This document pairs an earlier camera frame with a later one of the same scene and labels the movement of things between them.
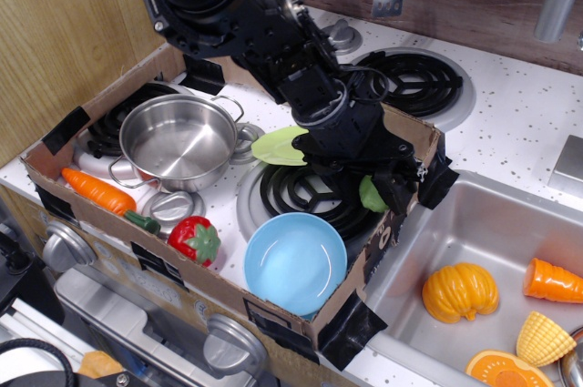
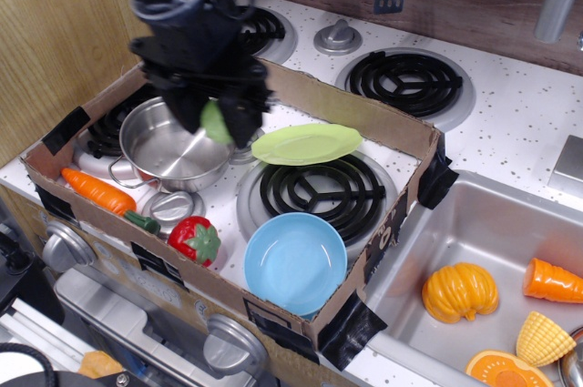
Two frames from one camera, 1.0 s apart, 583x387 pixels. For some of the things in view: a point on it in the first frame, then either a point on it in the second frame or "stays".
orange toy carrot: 106,197 stays
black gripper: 351,127 -> 195,51
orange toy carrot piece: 543,280 stays
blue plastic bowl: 295,261 stays
